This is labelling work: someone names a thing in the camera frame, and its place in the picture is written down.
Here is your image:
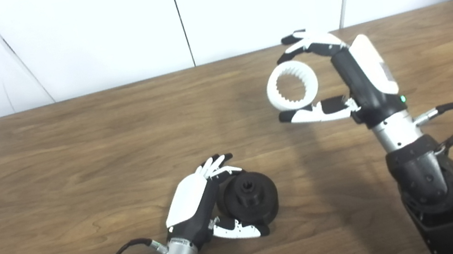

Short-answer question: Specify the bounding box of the right thin wire bundle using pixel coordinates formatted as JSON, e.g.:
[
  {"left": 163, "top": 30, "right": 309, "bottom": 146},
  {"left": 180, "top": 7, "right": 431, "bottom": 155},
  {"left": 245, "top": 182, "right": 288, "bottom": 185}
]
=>
[{"left": 433, "top": 135, "right": 453, "bottom": 155}]

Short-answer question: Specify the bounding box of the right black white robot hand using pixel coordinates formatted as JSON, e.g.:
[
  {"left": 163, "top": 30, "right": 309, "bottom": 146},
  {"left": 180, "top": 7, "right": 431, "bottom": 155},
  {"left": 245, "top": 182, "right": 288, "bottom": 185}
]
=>
[{"left": 265, "top": 15, "right": 410, "bottom": 142}]

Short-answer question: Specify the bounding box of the round black stepped part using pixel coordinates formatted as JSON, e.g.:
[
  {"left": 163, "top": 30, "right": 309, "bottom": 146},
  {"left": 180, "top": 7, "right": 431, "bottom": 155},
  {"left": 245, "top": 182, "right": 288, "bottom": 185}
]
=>
[{"left": 212, "top": 167, "right": 284, "bottom": 239}]

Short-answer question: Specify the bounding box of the white toothed ring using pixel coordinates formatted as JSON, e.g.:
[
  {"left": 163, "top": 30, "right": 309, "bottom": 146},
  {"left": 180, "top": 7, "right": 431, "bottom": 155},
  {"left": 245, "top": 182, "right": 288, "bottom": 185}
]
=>
[{"left": 262, "top": 57, "right": 323, "bottom": 114}]

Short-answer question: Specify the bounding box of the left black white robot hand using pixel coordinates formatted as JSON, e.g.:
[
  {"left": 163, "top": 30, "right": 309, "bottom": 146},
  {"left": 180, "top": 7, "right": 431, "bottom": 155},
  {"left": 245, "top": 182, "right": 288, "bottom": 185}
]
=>
[{"left": 156, "top": 148, "right": 270, "bottom": 253}]

